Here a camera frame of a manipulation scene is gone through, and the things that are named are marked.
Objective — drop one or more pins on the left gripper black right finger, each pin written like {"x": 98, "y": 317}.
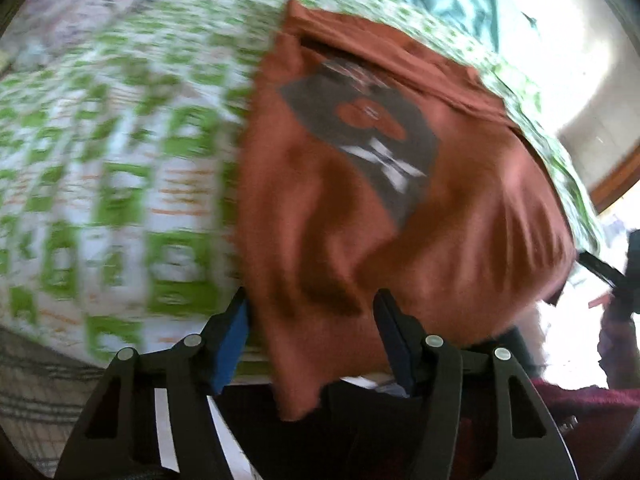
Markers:
{"x": 479, "y": 408}

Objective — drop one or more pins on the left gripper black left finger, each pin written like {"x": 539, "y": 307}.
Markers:
{"x": 150, "y": 415}

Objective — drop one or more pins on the rust red knit sweater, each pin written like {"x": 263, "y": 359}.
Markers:
{"x": 369, "y": 162}

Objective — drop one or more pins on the person's right hand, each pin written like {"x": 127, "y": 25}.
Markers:
{"x": 618, "y": 348}

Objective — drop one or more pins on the plaid checked cloth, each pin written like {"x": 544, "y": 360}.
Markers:
{"x": 42, "y": 396}

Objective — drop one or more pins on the green white patterned quilt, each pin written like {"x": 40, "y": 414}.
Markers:
{"x": 118, "y": 160}

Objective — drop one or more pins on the pastel floral bed sheet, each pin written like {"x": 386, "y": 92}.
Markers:
{"x": 41, "y": 30}

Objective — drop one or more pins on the red wooden door frame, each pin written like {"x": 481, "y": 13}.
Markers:
{"x": 618, "y": 182}

